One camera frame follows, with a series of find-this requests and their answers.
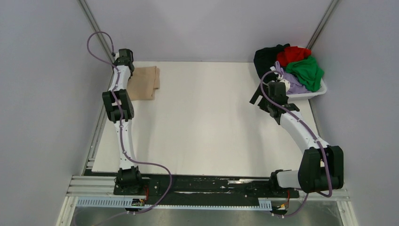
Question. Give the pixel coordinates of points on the red t-shirt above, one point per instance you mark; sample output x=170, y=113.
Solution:
x=292, y=54

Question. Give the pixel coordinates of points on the white slotted cable duct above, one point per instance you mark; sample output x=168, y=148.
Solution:
x=261, y=204

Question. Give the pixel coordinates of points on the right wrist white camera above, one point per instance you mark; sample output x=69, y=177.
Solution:
x=287, y=85

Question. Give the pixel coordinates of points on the lilac t-shirt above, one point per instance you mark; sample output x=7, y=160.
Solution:
x=296, y=86

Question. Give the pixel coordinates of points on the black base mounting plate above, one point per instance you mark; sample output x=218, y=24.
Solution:
x=194, y=189

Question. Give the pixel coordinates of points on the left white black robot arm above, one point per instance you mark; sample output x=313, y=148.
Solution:
x=120, y=112

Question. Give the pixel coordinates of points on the beige t-shirt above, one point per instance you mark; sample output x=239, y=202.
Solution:
x=143, y=83

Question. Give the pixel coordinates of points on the green t-shirt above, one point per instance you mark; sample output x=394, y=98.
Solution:
x=308, y=73

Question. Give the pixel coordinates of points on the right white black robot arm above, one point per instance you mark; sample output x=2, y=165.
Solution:
x=321, y=168

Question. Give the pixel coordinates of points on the black t-shirt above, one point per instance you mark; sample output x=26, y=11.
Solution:
x=265, y=58

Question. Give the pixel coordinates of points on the white plastic basket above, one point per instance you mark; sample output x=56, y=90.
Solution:
x=307, y=96

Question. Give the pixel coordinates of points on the aluminium frame rail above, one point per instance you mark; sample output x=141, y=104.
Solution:
x=101, y=186

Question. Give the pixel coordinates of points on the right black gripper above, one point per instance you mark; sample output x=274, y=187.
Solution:
x=261, y=104

